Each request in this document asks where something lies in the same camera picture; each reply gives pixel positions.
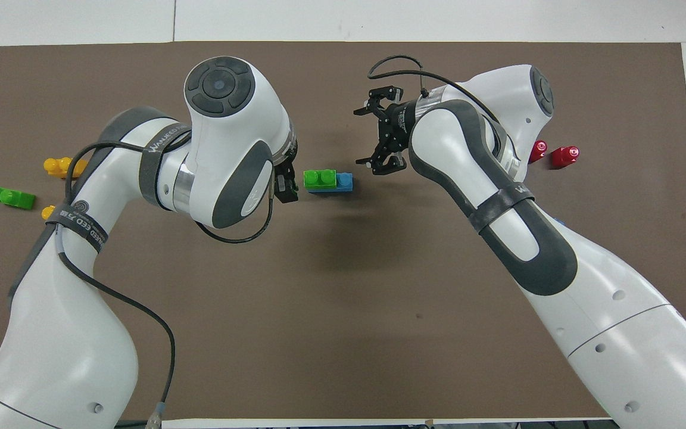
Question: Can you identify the green two-stud toy block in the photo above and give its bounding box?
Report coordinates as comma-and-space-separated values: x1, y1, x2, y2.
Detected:
304, 169, 338, 193
0, 186, 36, 210

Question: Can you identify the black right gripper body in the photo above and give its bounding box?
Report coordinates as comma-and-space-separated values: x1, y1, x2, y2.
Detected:
377, 101, 420, 157

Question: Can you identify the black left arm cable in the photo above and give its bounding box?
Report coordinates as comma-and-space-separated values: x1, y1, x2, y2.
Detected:
45, 140, 275, 429

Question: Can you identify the brown table mat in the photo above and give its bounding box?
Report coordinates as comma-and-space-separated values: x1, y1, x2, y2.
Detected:
0, 41, 686, 421

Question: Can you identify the blue three-stud toy block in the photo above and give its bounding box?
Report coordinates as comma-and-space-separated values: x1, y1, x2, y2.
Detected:
308, 173, 354, 193

